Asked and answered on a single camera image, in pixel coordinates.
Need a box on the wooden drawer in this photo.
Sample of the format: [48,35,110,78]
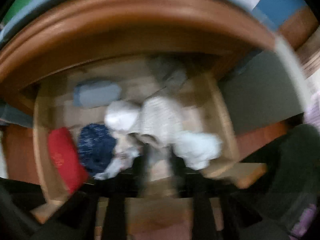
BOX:
[33,59,266,235]

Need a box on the purple floral sleeve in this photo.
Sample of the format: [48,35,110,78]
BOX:
[289,204,317,239]

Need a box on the navy speckled underwear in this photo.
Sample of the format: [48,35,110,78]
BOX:
[77,124,117,177]

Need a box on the pale blue white underwear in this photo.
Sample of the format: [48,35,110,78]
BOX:
[174,131,223,170]

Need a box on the wooden nightstand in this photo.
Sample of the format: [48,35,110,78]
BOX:
[1,0,276,115]

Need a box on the red underwear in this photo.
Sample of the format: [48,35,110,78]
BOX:
[47,127,89,194]

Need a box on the white ribbed underwear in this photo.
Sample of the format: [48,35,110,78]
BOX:
[138,95,183,146]

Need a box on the pale grey underwear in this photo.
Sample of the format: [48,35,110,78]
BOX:
[104,100,140,132]

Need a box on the light blue patterned underwear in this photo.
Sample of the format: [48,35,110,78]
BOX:
[93,131,141,180]

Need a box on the folded light blue garment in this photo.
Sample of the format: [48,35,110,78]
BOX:
[73,79,122,108]

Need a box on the grey ribbed garment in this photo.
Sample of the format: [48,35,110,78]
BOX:
[148,55,188,95]

